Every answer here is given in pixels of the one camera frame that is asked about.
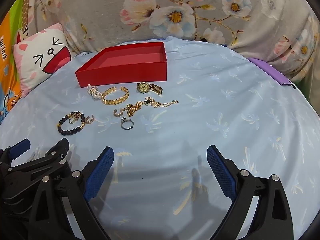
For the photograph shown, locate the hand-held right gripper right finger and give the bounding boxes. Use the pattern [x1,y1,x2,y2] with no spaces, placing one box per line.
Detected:
[206,145,294,240]

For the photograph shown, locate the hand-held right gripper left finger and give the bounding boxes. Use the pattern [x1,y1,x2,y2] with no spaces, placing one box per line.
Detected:
[29,146,115,240]

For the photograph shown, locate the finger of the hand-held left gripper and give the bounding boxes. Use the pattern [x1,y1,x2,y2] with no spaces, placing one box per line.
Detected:
[10,138,70,181]
[0,139,31,166]

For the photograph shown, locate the black bead bracelet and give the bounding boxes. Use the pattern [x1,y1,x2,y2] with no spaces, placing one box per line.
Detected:
[56,112,87,136]

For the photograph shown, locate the white pearl bracelet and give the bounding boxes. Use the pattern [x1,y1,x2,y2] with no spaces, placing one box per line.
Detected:
[87,85,103,101]

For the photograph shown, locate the gold chain necklace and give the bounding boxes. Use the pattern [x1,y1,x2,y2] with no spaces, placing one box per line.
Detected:
[125,97,179,117]

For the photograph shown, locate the gold wristwatch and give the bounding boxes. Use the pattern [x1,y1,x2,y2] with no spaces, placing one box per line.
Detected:
[136,82,163,96]

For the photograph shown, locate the red cardboard box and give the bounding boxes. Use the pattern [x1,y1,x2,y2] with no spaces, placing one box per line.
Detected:
[75,42,167,88]

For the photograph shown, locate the light blue palm-print sheet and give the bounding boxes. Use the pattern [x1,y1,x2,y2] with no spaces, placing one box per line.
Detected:
[0,36,317,240]

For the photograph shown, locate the colourful cartoon cloth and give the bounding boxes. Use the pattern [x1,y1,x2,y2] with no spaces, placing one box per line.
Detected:
[0,0,33,120]

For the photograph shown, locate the cartoon face pillow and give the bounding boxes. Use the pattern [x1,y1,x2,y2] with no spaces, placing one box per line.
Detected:
[13,23,73,97]

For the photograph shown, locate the purple box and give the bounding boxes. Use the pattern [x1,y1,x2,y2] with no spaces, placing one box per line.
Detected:
[247,57,297,88]

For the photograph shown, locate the green cloth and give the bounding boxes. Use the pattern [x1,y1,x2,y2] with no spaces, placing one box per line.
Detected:
[292,62,316,107]

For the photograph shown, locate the grey floral blanket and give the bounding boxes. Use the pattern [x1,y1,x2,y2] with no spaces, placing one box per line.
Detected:
[27,0,320,80]

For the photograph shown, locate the silver ring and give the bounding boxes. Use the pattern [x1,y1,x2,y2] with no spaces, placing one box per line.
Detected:
[121,117,134,131]

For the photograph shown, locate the gold cuff bracelet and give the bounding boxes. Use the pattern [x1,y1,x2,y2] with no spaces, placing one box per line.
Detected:
[101,86,130,106]

